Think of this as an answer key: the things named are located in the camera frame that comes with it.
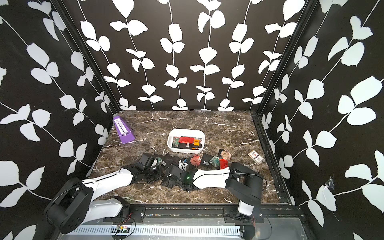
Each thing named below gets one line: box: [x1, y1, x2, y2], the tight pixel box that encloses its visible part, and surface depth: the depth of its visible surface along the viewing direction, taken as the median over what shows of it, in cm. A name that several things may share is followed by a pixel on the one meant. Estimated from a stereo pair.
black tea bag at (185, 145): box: [177, 143, 194, 150], surface depth 97 cm
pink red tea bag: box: [190, 154, 202, 167], surface depth 95 cm
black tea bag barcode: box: [200, 153, 213, 166], surface depth 95 cm
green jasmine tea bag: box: [209, 155, 220, 167], surface depth 95 cm
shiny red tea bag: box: [178, 136, 195, 144], surface depth 101 cm
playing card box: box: [247, 149, 265, 166], surface depth 96 cm
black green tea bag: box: [172, 136, 180, 148], surface depth 102 cm
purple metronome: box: [113, 115, 136, 144], surface depth 99 cm
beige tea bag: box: [220, 150, 232, 161], surface depth 97 cm
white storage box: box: [167, 128, 205, 152], surface depth 101 cm
